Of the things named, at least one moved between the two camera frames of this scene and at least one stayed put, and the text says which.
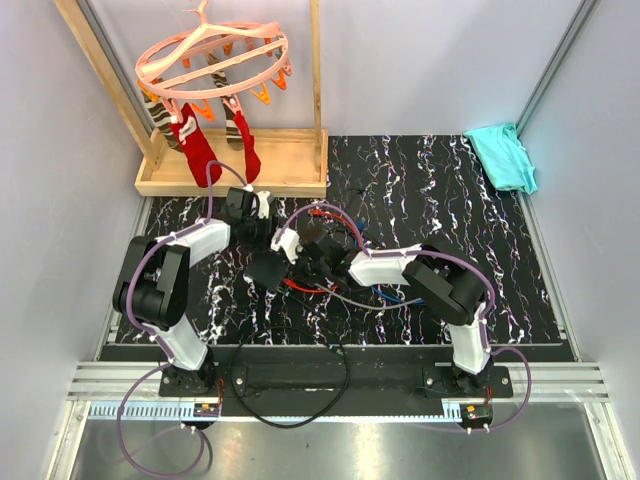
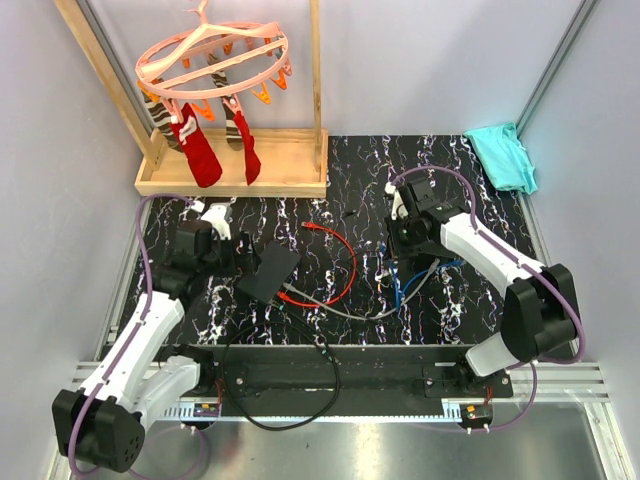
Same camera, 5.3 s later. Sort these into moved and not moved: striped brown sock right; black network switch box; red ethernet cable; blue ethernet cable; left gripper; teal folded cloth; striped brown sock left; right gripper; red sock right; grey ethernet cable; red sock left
Moved: red ethernet cable; black network switch box; grey ethernet cable; blue ethernet cable; right gripper; left gripper
Not moved: striped brown sock right; red sock right; teal folded cloth; striped brown sock left; red sock left
